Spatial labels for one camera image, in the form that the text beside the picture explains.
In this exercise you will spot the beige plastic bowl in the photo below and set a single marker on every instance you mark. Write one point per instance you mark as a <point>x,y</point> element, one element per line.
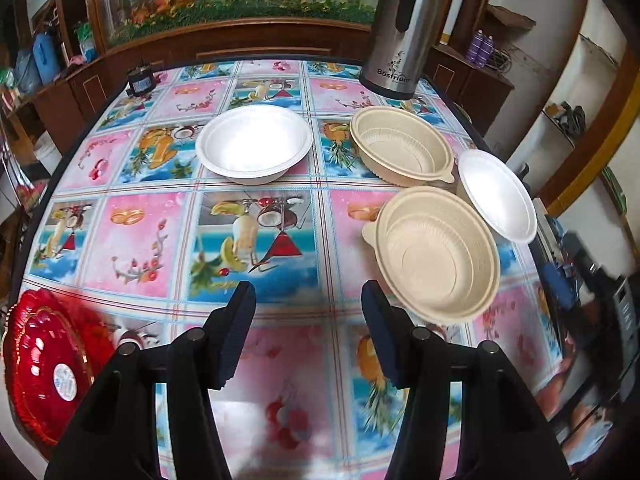
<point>436,255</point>
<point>401,148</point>

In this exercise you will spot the stainless steel thermos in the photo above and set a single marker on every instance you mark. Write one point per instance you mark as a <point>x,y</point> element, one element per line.
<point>401,35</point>

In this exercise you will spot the blue water jug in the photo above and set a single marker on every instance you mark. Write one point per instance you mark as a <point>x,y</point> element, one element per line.
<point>45,57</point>

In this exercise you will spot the white foam plate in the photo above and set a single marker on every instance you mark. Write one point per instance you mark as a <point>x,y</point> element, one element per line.
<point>497,195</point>

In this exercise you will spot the red plastic plate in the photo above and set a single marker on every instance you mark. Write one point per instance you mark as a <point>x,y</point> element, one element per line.
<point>53,350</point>

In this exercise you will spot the colourful patterned tablecloth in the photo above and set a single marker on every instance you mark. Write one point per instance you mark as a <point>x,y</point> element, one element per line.
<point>135,225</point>

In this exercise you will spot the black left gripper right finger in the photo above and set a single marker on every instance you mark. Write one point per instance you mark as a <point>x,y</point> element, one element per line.
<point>504,434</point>

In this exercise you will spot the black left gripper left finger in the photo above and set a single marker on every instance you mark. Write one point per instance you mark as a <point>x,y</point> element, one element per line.
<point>113,432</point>

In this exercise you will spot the purple bottles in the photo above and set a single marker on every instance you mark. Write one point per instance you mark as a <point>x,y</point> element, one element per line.
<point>480,49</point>

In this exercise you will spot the glass flower display cabinet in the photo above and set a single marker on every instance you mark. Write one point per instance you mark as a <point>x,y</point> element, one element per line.
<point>171,31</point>

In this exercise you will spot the small black clock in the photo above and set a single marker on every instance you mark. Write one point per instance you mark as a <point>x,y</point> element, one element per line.
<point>141,81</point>

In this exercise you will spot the white foam bowl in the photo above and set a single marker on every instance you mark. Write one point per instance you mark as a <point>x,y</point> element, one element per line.
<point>254,145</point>

